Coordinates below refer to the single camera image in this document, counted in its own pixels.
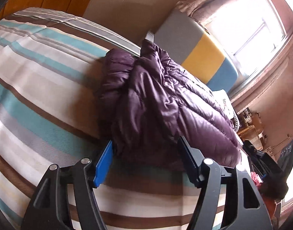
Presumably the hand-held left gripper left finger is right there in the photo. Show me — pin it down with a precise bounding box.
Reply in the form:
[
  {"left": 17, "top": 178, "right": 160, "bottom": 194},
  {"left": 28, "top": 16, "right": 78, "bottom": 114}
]
[{"left": 21, "top": 140, "right": 113, "bottom": 230}]

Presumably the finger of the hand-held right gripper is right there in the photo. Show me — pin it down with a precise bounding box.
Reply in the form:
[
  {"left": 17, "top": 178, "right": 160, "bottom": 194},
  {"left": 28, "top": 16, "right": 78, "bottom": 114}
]
[{"left": 242, "top": 140, "right": 265, "bottom": 164}]

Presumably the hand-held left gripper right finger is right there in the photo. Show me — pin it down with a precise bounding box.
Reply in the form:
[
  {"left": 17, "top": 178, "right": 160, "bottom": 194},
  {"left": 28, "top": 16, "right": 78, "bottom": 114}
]
[{"left": 177, "top": 136, "right": 274, "bottom": 230}]

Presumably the purple down jacket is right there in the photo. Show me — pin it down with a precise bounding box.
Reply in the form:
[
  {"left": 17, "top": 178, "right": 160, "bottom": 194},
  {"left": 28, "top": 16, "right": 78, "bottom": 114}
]
[{"left": 97, "top": 39, "right": 243, "bottom": 172}]

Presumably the rattan chair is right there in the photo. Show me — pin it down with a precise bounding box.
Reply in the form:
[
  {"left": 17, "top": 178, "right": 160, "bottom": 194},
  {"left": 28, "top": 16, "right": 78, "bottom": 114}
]
[{"left": 238, "top": 121, "right": 265, "bottom": 150}]

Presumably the red ruffled blanket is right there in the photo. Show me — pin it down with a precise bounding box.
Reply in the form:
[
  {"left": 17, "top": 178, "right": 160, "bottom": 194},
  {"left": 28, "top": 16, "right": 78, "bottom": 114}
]
[{"left": 251, "top": 171, "right": 263, "bottom": 188}]

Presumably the cluttered wooden desk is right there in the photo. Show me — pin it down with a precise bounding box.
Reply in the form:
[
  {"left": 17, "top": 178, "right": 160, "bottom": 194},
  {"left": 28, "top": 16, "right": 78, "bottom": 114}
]
[{"left": 238, "top": 108, "right": 262, "bottom": 125}]

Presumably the white printed pillow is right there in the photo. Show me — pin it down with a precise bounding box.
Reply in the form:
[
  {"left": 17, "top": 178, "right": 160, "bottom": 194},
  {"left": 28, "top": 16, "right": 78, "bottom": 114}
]
[{"left": 213, "top": 89, "right": 236, "bottom": 120}]

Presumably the striped bed sheet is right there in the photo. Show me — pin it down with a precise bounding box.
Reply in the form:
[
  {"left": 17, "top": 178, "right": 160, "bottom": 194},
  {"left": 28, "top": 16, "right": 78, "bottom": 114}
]
[{"left": 0, "top": 7, "right": 257, "bottom": 230}]

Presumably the grey yellow blue headboard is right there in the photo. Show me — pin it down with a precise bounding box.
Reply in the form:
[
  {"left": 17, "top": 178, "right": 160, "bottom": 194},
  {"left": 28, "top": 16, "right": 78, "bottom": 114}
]
[{"left": 146, "top": 11, "right": 238, "bottom": 94}]

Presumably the window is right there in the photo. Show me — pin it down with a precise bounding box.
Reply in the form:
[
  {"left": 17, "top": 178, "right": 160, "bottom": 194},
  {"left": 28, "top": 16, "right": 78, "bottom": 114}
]
[{"left": 204, "top": 0, "right": 293, "bottom": 82}]

